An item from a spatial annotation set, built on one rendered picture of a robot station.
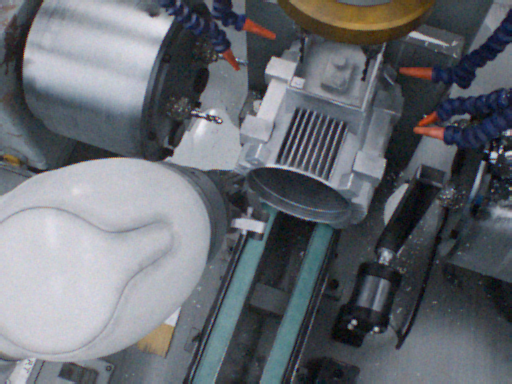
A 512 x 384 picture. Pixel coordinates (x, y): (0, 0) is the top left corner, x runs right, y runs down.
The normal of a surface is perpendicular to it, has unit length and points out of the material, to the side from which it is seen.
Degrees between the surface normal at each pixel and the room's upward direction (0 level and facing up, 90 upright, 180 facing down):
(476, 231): 58
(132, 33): 9
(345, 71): 0
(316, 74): 0
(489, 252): 73
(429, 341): 0
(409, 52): 90
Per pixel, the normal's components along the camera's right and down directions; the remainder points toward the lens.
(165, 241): 0.91, -0.26
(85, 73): -0.22, 0.26
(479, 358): -0.01, -0.38
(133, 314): 0.82, 0.39
